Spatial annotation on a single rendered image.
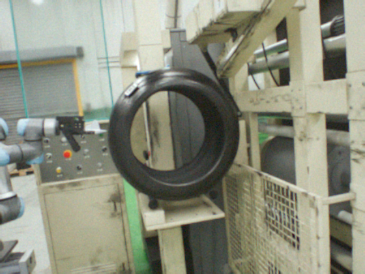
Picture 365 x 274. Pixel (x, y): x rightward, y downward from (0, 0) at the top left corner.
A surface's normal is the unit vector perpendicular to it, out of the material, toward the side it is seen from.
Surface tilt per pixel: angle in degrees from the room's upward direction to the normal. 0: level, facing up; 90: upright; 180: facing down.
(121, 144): 90
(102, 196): 90
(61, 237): 90
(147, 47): 90
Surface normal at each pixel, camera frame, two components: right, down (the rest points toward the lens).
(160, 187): 0.14, 0.27
